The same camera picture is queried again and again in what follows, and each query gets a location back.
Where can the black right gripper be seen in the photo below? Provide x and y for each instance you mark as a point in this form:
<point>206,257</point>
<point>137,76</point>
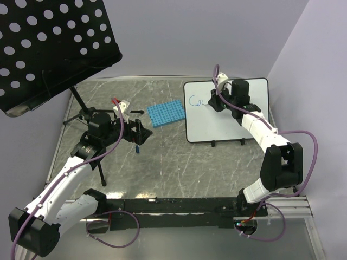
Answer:
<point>213,102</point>

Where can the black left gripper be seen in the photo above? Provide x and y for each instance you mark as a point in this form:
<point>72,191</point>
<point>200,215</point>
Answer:
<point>133,136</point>

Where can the white whiteboard black frame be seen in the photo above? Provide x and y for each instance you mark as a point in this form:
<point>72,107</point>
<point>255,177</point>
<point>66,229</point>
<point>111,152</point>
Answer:
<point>203,124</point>

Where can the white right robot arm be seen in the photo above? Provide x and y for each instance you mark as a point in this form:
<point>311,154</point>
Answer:
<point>282,166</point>

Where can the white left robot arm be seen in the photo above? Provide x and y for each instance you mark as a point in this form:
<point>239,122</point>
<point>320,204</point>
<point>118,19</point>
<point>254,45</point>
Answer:
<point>39,226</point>

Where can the blue studded building plate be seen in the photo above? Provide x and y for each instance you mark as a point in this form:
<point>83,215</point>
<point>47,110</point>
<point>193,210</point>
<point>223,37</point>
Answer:
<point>166,113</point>

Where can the black tripod stand legs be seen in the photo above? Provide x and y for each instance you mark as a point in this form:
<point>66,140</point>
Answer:
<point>81,108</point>

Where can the black perforated music stand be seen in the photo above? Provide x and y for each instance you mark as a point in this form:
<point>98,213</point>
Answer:
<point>48,47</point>

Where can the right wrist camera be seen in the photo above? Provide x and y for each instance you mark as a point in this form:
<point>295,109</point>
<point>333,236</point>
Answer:
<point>222,78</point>

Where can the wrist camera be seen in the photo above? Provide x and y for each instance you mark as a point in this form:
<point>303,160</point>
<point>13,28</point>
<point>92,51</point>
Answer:
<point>222,78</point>
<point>121,107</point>

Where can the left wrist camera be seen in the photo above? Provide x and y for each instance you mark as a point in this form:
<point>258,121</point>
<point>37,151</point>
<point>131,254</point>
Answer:
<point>121,107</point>

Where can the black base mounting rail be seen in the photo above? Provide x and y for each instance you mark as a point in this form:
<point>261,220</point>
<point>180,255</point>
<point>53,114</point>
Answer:
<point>125,214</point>

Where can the aluminium extrusion frame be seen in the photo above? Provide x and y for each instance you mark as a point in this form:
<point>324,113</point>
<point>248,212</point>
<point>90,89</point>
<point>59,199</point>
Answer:
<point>286,205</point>

